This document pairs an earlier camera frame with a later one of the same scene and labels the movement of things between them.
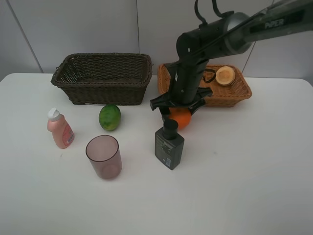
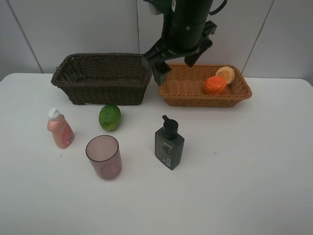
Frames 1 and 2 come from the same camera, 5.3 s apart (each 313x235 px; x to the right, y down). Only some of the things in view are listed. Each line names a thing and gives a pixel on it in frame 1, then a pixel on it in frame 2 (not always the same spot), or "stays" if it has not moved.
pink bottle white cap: [62, 134] stays
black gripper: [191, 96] -> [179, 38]
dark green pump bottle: [169, 146] stays
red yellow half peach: [225, 75] stays
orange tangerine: [183, 116] -> [215, 85]
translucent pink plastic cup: [104, 152] stays
